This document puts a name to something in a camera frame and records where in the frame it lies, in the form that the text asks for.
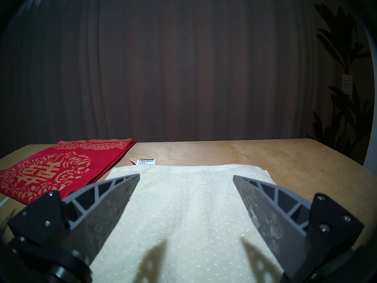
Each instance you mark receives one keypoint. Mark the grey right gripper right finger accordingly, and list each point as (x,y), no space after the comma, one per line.
(277,220)

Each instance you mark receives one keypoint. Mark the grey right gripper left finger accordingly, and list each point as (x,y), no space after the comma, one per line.
(97,214)

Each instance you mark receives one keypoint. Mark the red towel with gold pattern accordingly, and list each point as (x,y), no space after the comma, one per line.
(59,167)

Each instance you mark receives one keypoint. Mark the cream dotted towel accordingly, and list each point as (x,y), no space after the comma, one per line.
(188,211)

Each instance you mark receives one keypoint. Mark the yellow white paper label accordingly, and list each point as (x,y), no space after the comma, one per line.
(142,161)

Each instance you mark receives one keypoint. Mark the white tape strip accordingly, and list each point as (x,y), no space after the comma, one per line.
(3,201)

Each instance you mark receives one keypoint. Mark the white plant tag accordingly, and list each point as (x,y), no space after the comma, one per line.
(347,85)

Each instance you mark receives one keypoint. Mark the brown pleated curtain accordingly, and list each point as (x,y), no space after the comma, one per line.
(176,64)

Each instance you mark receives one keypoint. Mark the tall dark leafy plant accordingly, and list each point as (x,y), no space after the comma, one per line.
(338,49)

